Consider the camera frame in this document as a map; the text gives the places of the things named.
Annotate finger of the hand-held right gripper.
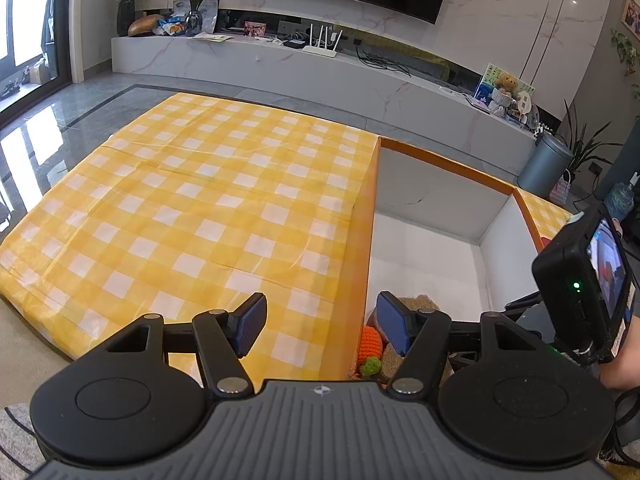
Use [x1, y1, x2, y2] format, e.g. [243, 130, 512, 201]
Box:
[504, 291, 543, 312]

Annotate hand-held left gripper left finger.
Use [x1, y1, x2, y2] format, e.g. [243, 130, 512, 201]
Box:
[105, 292, 268, 397]

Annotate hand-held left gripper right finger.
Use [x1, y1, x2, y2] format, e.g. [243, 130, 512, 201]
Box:
[376, 291, 543, 396]

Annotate orange-rimmed white box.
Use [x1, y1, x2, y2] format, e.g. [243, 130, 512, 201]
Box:
[347, 136, 547, 387]

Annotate person's right forearm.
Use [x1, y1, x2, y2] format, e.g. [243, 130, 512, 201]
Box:
[597, 305, 640, 392]

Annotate orange crochet carrot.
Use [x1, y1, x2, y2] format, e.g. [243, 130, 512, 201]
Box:
[356, 326, 385, 377]

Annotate tan fuzzy loofah pad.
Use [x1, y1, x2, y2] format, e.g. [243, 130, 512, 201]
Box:
[366, 296, 455, 387]

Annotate blue water bottle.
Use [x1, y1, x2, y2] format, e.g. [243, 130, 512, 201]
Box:
[605, 182, 637, 222]

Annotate grey trash can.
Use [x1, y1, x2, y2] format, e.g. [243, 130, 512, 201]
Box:
[517, 132, 575, 199]

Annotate potted floor plant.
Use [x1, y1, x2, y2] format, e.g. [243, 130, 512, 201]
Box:
[556, 100, 624, 187]

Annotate yellow checkered tablecloth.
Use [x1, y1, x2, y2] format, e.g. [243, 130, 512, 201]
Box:
[0, 91, 574, 380]

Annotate brown teddy bear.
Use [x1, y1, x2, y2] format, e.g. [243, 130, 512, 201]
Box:
[489, 73, 519, 117]

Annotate colourful picture card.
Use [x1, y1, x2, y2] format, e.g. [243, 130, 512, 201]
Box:
[474, 63, 536, 107]

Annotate hanging vine plant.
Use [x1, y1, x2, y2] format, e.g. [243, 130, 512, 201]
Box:
[610, 27, 640, 79]

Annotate grey striped rug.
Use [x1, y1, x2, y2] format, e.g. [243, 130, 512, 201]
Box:
[0, 402, 52, 480]

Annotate white router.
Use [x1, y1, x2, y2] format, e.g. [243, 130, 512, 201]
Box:
[303, 23, 344, 59]

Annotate snack bag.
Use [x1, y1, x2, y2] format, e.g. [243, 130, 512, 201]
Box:
[152, 16, 187, 36]

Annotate bread-shaped cushion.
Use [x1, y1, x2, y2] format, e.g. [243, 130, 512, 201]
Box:
[128, 16, 164, 38]

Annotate dark vase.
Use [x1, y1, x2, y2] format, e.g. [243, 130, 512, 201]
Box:
[116, 0, 136, 37]

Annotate glass balcony door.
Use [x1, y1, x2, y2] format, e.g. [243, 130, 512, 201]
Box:
[0, 0, 72, 113]

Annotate black cables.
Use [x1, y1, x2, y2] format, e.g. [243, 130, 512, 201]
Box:
[356, 41, 414, 77]

